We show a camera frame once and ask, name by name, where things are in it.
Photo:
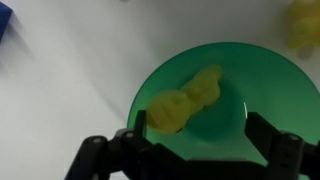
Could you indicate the yellow star toy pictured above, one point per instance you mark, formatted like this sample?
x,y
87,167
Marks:
x,y
305,23

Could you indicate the teal and blue block toy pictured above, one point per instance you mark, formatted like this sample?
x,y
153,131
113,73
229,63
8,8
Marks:
x,y
4,20

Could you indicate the yellow rubber toy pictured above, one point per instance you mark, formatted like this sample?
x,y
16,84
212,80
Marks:
x,y
186,100

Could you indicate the green translucent bowl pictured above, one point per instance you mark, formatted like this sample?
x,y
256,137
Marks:
x,y
266,86

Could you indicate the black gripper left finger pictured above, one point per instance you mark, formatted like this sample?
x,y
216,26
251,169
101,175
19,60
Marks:
x,y
96,156

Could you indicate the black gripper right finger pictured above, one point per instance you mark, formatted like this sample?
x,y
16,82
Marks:
x,y
286,156

